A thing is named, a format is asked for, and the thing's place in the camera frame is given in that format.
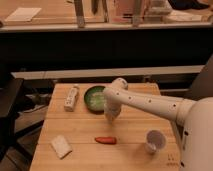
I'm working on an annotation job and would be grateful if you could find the right metal post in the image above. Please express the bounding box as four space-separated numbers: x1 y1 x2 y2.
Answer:
132 0 142 27

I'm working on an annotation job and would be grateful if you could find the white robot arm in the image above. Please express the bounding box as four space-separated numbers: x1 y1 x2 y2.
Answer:
103 78 213 171

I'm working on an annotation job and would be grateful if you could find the metal post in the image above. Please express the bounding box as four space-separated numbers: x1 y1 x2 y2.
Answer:
132 0 142 27
74 0 85 28

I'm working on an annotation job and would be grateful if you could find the left metal post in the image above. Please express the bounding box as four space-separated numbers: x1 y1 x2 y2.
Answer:
74 0 85 28

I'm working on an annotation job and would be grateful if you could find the white sponge piece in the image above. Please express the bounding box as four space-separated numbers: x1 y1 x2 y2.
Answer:
51 135 72 159

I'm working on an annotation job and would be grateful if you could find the green ceramic bowl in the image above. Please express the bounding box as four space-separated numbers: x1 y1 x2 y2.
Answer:
84 85 105 113

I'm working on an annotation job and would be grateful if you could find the white paper sheet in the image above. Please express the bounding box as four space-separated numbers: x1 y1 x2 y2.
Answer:
5 7 41 22

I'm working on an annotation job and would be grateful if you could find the red pepper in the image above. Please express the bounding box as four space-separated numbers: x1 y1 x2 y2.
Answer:
95 137 117 145

